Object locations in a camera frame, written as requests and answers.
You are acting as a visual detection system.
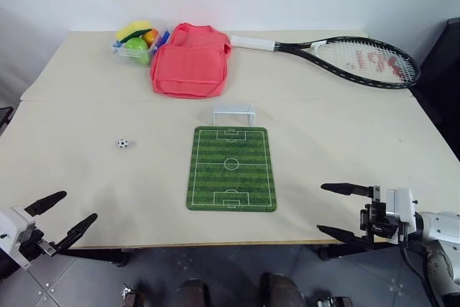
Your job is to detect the small white goal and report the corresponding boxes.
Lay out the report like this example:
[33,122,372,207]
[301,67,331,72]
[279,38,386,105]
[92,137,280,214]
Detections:
[211,104,257,127]

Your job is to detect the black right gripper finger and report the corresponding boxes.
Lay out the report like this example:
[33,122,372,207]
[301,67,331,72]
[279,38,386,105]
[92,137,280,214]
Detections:
[316,224,364,247]
[320,182,373,198]

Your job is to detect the black tennis racket white grip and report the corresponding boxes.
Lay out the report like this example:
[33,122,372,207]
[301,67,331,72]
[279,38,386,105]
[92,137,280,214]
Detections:
[229,35,422,90]

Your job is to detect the green soccer field mat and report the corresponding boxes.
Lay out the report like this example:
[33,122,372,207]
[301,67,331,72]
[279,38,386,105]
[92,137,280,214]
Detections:
[185,126,279,213]

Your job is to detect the green toy apple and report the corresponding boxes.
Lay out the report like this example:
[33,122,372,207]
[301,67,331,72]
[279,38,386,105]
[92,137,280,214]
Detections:
[124,37,150,66]

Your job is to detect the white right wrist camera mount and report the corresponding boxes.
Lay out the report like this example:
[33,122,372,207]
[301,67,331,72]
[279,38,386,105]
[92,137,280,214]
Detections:
[385,187,420,247]

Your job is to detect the black cabinet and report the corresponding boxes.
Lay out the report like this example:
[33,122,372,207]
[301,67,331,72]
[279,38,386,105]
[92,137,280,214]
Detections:
[412,17,460,162]

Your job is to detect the orange toy fruit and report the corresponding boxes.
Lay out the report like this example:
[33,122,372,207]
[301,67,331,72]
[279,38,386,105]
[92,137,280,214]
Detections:
[142,29,160,45]

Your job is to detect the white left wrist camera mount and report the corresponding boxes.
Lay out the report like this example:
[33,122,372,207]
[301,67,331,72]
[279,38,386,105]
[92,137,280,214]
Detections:
[0,205,37,269]

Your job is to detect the pink fabric bag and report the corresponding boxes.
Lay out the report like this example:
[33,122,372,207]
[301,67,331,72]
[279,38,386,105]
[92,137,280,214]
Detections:
[149,22,233,100]

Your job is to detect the dark box beside table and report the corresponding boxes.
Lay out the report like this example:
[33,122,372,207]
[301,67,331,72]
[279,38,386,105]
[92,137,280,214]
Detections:
[0,106,15,136]

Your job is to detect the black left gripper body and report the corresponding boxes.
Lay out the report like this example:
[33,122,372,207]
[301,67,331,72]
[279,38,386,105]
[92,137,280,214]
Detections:
[17,226,58,260]

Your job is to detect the clear plastic storage box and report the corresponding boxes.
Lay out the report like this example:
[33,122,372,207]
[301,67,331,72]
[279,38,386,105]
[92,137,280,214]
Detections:
[109,22,174,68]

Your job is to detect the yellow green sponge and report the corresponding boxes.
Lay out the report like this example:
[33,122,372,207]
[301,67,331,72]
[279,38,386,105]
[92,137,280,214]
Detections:
[115,19,154,42]

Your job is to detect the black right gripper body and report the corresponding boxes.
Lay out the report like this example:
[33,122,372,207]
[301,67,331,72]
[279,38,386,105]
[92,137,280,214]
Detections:
[359,185,400,242]

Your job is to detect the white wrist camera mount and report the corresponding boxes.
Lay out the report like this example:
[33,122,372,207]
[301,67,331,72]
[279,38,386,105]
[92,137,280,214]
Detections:
[385,187,420,247]
[0,205,37,269]

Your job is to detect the dark rounded shape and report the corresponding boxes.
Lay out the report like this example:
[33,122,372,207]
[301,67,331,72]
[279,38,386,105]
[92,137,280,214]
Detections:
[258,272,307,307]
[175,278,211,307]

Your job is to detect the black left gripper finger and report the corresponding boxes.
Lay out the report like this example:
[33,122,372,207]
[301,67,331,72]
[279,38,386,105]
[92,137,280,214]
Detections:
[53,213,98,251]
[24,191,68,216]

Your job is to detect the black table foot bar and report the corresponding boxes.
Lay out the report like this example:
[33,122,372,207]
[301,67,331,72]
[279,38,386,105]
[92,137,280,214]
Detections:
[53,247,131,268]
[315,241,398,262]

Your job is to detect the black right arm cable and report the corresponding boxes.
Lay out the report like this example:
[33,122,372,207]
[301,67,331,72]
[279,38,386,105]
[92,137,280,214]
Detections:
[399,240,445,307]

